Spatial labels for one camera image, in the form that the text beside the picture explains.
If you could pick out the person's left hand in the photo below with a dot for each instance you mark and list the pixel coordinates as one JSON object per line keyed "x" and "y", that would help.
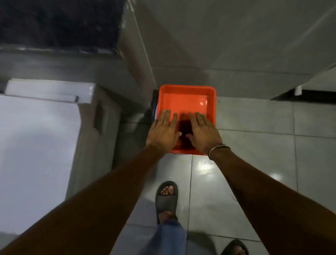
{"x": 161, "y": 136}

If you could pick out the person's right hand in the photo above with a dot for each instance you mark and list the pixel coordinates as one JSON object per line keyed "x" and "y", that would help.
{"x": 206, "y": 139}

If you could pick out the person's right middle finger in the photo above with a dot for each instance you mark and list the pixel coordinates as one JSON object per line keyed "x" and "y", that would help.
{"x": 199, "y": 119}

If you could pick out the person's right little finger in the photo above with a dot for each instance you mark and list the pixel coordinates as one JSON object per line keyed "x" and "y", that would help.
{"x": 212, "y": 126}

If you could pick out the person's left middle finger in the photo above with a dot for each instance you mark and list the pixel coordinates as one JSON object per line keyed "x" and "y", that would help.
{"x": 167, "y": 117}

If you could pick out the person's left thumb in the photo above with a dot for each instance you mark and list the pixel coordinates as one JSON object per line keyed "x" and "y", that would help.
{"x": 177, "y": 137}

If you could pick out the person's right thumb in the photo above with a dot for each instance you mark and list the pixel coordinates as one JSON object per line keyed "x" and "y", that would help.
{"x": 190, "y": 137}

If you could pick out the person's left little finger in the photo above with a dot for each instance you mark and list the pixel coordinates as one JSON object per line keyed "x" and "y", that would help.
{"x": 155, "y": 124}

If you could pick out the person's right forearm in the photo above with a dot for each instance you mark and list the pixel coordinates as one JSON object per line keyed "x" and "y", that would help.
{"x": 267, "y": 199}

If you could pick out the person's left forearm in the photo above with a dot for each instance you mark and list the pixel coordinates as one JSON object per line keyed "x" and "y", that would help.
{"x": 86, "y": 207}

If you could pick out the orange square plastic tub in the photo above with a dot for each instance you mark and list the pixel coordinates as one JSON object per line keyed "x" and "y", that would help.
{"x": 189, "y": 101}

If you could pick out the thin wrist bangle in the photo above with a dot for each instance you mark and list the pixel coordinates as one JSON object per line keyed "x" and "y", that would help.
{"x": 217, "y": 147}

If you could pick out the dark grey slide sandal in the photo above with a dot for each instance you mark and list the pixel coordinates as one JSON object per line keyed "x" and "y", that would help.
{"x": 166, "y": 202}
{"x": 235, "y": 248}

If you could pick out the blue jeans leg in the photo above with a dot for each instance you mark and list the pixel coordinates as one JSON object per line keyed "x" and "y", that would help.
{"x": 166, "y": 239}

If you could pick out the white washing machine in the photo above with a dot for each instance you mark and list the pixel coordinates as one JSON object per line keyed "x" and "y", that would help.
{"x": 39, "y": 152}

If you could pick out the dark stone countertop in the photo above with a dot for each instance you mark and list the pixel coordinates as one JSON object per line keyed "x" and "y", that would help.
{"x": 57, "y": 23}

